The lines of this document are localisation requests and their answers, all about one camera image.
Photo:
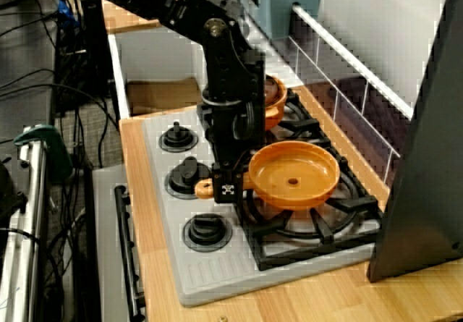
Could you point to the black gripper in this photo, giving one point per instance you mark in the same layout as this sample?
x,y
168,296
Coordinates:
x,y
231,126

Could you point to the orange frying pan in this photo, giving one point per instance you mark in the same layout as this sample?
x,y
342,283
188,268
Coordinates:
x,y
289,170

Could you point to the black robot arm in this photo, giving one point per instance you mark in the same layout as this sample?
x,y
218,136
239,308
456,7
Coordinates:
x,y
220,68

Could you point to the black stove knob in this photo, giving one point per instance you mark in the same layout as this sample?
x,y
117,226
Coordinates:
x,y
177,135
206,229
184,177

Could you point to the orange plastic pot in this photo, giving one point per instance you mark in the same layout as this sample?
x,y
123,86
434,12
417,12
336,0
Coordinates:
x,y
275,115

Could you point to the black burner grate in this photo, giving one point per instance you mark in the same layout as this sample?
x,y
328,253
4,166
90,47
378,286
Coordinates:
x,y
307,253
305,124

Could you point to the grey stove top plate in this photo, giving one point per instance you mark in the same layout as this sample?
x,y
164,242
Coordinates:
x,y
217,275

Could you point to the wooden kitchen countertop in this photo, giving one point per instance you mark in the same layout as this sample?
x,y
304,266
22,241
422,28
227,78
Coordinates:
x,y
144,210

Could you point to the dark tile backsplash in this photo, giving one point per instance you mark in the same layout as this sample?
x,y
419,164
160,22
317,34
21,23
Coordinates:
x,y
361,126

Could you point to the toy oven front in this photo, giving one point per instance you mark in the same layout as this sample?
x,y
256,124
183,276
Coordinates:
x,y
105,228

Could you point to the white sink basin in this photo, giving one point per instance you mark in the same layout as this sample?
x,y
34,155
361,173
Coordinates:
x,y
155,58

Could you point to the green clamp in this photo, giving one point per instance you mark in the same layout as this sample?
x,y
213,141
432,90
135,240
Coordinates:
x,y
58,148

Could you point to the teal box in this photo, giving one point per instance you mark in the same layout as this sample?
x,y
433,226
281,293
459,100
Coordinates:
x,y
289,3

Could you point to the black computer tower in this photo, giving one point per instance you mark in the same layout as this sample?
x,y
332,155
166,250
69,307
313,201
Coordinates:
x,y
96,47

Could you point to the black device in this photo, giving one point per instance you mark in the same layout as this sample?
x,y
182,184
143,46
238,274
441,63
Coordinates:
x,y
11,191

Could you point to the blue plastic object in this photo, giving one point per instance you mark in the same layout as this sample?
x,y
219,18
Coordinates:
x,y
67,12

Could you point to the aluminium frame rail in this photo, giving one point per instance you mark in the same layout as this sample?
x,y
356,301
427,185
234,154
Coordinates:
x,y
25,228

